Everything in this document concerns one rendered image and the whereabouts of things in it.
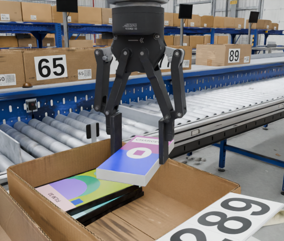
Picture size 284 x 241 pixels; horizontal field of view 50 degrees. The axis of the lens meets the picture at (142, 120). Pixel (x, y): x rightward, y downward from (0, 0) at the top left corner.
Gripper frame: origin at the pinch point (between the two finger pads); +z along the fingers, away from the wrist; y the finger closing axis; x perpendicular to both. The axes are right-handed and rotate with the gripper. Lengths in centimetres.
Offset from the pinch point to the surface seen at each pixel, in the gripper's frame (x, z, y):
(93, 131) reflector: 42, 14, -32
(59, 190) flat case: 5.4, 15.0, -20.3
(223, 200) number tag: 2.9, 9.6, 13.4
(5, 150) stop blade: 30, 20, -58
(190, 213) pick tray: 12.1, 19.1, 6.4
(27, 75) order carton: 71, 1, -82
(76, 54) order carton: 94, -8, -69
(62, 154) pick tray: 13.4, 10.5, -24.5
